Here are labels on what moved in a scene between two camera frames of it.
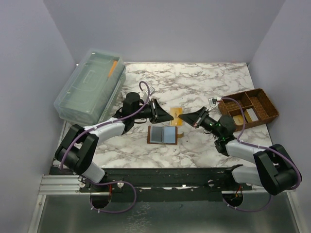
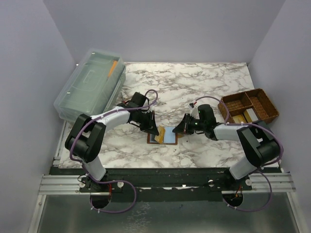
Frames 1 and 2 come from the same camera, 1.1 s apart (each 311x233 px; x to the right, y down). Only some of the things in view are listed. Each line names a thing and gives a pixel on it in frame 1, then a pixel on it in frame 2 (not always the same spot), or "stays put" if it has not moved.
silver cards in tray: (252, 114) stays put
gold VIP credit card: (175, 111) -> (160, 137)
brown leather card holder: (163, 135) stays put
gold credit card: (238, 119) stays put
